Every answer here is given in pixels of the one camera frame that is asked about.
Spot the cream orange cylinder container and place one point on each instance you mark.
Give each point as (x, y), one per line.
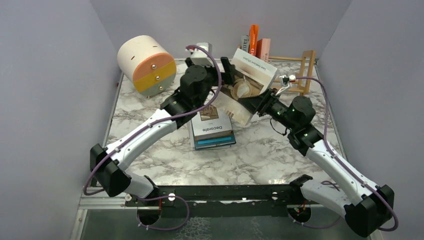
(149, 67)

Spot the orange Good Morning book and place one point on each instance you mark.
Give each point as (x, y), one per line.
(253, 35)

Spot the grey ianra book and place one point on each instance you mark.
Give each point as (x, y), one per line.
(245, 43)

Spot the teal bottom book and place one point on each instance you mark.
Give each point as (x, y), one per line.
(211, 143)

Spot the pink Warm Chord book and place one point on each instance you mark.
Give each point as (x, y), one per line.
(263, 49)

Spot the white Afternoon Tea book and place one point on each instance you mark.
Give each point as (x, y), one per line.
(252, 77)

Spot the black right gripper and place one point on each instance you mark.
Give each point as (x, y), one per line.
(260, 103)

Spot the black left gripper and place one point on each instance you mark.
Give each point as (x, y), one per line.
(227, 77)

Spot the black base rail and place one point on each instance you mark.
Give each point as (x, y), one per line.
(215, 201)

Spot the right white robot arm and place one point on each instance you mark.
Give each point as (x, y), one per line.
(363, 204)

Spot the white Decorate book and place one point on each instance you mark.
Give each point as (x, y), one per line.
(211, 123)

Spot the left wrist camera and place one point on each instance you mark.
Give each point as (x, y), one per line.
(198, 57)

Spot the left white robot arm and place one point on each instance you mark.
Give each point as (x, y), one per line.
(199, 87)

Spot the wooden book rack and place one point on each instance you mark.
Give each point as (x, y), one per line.
(306, 69)

